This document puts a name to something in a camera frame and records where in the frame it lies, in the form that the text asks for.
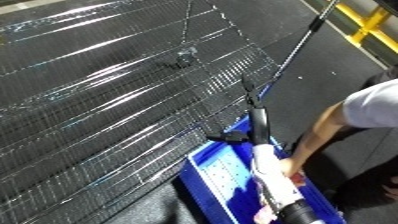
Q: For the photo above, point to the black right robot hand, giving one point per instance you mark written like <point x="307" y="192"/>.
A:
<point x="259" y="126"/>

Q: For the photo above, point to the pink soft toy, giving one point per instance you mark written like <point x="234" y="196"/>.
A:
<point x="298" y="180"/>

